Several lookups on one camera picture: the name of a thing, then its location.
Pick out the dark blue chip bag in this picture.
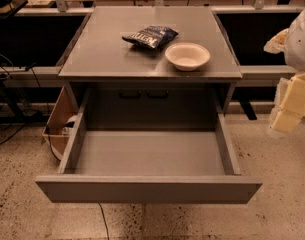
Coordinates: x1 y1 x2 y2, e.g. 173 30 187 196
122 25 178 49

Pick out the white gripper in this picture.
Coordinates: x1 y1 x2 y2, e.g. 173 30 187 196
263 28 305 133

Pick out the grey drawer cabinet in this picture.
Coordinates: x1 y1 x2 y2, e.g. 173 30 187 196
60 6 241 130

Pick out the white bowl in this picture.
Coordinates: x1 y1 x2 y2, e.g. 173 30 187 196
165 42 210 72

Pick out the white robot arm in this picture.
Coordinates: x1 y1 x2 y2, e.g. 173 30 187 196
264 8 305 138

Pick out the black floor cable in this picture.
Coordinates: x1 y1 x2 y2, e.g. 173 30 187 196
45 126 110 240

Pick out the grey top drawer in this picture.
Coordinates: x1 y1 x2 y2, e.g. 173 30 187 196
36 88 262 204

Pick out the wooden box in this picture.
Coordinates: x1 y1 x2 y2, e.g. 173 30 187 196
42 87 76 160

